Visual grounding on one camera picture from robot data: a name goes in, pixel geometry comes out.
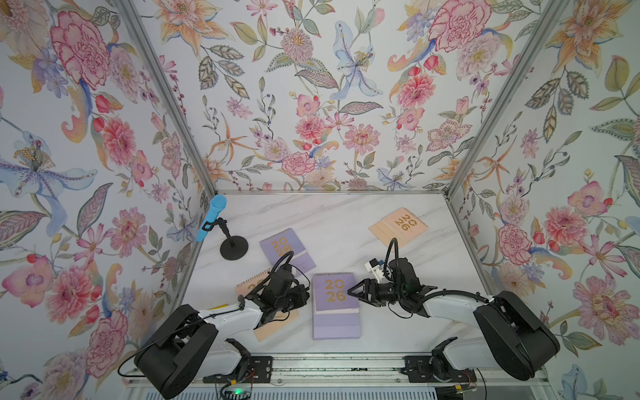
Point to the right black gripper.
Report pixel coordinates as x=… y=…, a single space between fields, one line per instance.
x=370 y=287

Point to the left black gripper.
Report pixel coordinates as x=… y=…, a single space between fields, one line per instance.
x=302 y=292

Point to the purple calendar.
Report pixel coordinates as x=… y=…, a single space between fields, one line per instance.
x=335 y=312
x=277 y=245

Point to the peach calendar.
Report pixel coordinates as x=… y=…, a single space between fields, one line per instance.
x=280 y=321
x=402 y=224

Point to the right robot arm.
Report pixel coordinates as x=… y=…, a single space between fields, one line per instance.
x=511 y=337

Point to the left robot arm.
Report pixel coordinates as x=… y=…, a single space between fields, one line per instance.
x=192 y=345

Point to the yellow block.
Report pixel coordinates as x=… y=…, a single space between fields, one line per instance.
x=218 y=308

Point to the blue microphone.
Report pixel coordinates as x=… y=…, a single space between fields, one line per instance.
x=216 y=205

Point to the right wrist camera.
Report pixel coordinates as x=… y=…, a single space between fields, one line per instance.
x=376 y=268

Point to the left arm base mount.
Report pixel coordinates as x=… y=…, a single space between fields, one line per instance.
x=252 y=369

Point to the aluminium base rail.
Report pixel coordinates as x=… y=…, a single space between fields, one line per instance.
x=289 y=370

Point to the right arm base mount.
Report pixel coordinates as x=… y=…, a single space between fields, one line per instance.
x=431 y=369

